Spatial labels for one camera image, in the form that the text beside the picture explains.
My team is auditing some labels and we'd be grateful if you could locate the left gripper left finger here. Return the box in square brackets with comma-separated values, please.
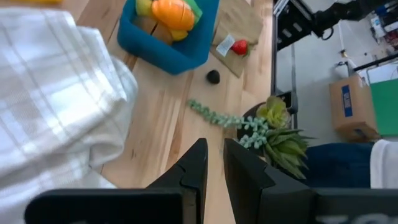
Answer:
[146, 138, 208, 224]

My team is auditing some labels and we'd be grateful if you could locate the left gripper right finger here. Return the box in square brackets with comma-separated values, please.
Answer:
[223, 138, 315, 224]

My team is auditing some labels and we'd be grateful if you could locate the black toy blackberry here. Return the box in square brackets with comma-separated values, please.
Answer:
[206, 69, 221, 85]

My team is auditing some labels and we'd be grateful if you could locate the red toy strawberry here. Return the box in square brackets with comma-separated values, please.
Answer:
[230, 39, 249, 57]

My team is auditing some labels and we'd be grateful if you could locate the orange toy fruit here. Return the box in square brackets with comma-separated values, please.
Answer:
[151, 0, 196, 31]

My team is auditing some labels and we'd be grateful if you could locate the green yellow toy vegetable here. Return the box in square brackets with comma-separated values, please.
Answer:
[185, 0, 203, 23]

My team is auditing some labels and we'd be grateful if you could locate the blue plastic tupperware container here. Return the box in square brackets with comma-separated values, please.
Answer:
[117, 0, 220, 75]

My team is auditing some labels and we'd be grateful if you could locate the succulent plant in black pot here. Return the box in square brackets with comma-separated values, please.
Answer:
[186, 95, 315, 180]

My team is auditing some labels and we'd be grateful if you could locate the person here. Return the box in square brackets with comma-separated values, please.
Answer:
[298, 139, 398, 189]

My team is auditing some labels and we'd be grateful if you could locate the cardboard box with blue label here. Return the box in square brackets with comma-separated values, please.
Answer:
[328, 74, 381, 142]

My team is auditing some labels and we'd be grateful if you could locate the white printed cloth tag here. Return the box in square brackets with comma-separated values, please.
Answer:
[215, 34, 236, 58]

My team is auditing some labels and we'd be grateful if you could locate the white checked dish towel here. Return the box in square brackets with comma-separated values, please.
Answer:
[0, 6, 139, 224]

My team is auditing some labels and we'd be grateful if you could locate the green board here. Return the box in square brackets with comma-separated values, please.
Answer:
[369, 79, 398, 137]

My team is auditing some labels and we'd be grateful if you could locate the tan burlap cloth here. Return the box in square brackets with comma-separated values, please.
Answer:
[210, 0, 264, 78]

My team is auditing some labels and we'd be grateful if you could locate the black metal table frame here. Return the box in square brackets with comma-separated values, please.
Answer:
[270, 0, 299, 130]

